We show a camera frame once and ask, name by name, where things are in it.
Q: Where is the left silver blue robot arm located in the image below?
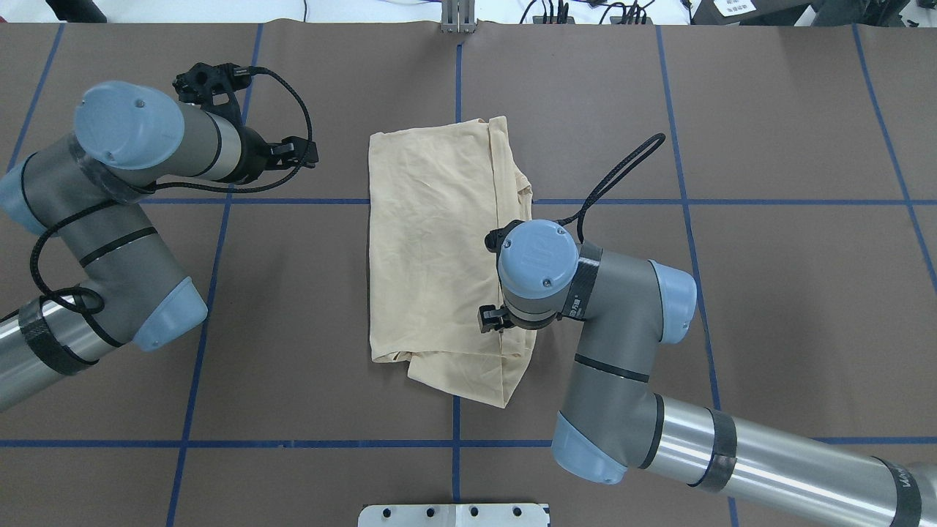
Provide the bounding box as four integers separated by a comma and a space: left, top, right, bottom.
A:
2, 81, 318, 410

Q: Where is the beige long-sleeve printed shirt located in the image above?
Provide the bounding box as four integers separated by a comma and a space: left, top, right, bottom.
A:
367, 116, 536, 409

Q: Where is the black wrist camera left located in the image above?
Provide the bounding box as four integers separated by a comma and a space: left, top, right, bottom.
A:
173, 62, 252, 111

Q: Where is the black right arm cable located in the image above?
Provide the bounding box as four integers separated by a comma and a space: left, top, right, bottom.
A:
556, 132, 667, 242

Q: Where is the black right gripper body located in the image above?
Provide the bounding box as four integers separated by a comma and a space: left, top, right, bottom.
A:
479, 304, 550, 334

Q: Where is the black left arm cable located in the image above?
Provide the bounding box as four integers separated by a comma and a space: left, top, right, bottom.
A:
29, 66, 316, 345

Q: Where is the white central mounting column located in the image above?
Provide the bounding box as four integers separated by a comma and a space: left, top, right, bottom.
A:
357, 503, 552, 526

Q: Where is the aluminium frame post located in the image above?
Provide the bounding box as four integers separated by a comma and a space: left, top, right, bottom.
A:
439, 0, 477, 34

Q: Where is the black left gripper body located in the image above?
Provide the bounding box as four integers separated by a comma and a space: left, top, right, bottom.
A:
234, 127, 290, 184

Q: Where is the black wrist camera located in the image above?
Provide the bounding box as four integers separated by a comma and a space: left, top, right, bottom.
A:
173, 62, 252, 111
483, 220, 524, 255

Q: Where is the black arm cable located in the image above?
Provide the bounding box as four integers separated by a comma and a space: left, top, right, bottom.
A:
556, 132, 667, 242
29, 66, 316, 345

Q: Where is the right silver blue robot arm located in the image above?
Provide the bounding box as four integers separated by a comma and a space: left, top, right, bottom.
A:
478, 219, 936, 526

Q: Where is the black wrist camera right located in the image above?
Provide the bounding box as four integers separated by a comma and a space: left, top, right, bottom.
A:
483, 220, 524, 255

